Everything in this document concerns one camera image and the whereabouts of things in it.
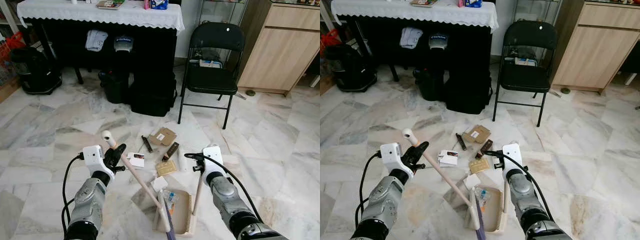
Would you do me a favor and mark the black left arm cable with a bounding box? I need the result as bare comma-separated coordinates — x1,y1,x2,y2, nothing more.
355,151,383,231
61,152,86,237

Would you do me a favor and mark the black vacuum cleaner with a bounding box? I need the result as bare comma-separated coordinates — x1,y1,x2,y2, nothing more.
325,44,378,93
10,46,64,96

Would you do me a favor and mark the large black backpack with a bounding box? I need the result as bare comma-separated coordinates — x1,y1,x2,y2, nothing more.
444,67,493,115
127,67,178,118

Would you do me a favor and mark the table with white lace cloth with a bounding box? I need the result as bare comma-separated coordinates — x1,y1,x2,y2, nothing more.
330,0,500,83
16,0,186,86

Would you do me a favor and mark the broom with pale handle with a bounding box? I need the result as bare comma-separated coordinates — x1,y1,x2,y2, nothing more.
102,130,177,240
402,128,487,240

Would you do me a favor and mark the black folding chair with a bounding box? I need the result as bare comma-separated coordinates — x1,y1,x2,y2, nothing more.
177,21,247,131
492,20,559,128

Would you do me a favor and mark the grey pouch with blue print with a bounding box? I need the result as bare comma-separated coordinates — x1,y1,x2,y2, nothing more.
113,35,134,53
428,33,449,51

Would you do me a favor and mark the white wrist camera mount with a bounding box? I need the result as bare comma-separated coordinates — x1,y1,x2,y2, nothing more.
501,143,524,173
82,145,108,177
202,145,226,174
380,142,405,177

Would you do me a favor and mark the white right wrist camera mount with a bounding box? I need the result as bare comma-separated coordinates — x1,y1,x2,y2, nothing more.
501,143,524,173
202,145,226,174

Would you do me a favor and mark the brown snack bar wrapper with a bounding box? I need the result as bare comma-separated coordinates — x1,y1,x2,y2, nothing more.
475,139,494,160
162,142,180,162

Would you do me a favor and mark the brown cardboard box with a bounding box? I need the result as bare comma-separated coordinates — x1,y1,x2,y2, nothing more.
150,127,178,147
462,125,492,145

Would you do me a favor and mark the white card packet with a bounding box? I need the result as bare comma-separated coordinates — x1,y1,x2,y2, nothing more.
126,152,146,168
438,150,459,167

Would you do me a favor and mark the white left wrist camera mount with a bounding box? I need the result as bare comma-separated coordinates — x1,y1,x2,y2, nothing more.
82,145,108,177
380,142,405,177

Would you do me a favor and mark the glass display cabinet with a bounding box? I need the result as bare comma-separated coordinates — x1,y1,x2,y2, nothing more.
512,0,571,26
196,0,253,31

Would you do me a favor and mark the tan gold packet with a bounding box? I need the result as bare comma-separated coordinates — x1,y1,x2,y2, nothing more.
468,157,491,175
155,160,178,178

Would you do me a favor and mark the light wooden cabinet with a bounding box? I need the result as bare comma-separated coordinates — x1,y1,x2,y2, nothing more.
237,0,321,97
550,0,640,93

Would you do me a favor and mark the small black bag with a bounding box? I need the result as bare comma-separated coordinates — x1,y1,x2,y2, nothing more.
413,67,446,102
98,70,131,105

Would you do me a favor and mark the white folded garment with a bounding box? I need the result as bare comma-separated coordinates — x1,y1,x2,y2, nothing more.
400,27,424,50
85,30,109,52

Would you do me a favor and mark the beige long-handled dustpan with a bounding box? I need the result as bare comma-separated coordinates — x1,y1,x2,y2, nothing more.
465,172,511,235
151,170,207,237

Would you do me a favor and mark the clear plastic wrapper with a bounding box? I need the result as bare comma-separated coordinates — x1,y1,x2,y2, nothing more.
161,190,179,211
474,187,492,207

